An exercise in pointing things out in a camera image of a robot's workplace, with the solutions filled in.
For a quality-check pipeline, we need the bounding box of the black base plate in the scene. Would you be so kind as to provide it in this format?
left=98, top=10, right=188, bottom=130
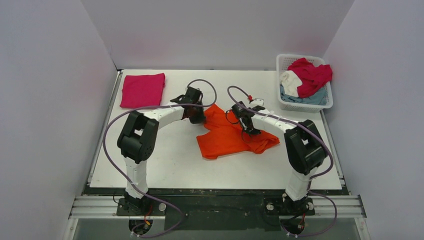
left=92, top=188, right=348, bottom=235

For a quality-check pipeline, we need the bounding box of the white plastic laundry basket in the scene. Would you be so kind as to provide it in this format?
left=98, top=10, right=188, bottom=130
left=275, top=53, right=334, bottom=113

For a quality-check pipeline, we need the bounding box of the white t shirt in basket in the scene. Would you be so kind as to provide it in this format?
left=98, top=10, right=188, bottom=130
left=279, top=70, right=303, bottom=98

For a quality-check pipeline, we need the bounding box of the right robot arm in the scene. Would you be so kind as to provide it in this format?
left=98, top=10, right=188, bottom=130
left=231, top=101, right=328, bottom=215

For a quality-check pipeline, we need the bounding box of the purple cable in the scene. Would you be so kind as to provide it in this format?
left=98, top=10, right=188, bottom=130
left=226, top=85, right=338, bottom=239
left=102, top=78, right=218, bottom=239

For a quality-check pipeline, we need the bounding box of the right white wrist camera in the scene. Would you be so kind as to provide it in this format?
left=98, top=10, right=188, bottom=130
left=248, top=95, right=265, bottom=108

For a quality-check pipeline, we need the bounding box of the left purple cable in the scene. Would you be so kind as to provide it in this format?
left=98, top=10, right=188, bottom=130
left=102, top=78, right=218, bottom=239

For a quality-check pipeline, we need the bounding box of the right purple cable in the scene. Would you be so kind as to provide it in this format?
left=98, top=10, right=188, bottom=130
left=226, top=85, right=338, bottom=239

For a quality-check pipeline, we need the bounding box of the folded magenta t shirt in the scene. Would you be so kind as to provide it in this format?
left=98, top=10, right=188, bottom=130
left=119, top=73, right=166, bottom=109

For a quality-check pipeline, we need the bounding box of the orange t shirt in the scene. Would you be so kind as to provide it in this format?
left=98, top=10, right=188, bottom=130
left=196, top=104, right=280, bottom=160

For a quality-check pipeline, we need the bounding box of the crimson t shirt in basket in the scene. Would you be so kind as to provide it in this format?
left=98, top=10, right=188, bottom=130
left=287, top=57, right=333, bottom=98

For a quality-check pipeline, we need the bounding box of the blue grey t shirt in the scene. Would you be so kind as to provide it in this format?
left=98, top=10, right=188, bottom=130
left=279, top=85, right=328, bottom=106

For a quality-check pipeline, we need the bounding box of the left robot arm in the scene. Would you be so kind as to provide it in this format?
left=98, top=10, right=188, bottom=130
left=117, top=87, right=206, bottom=215

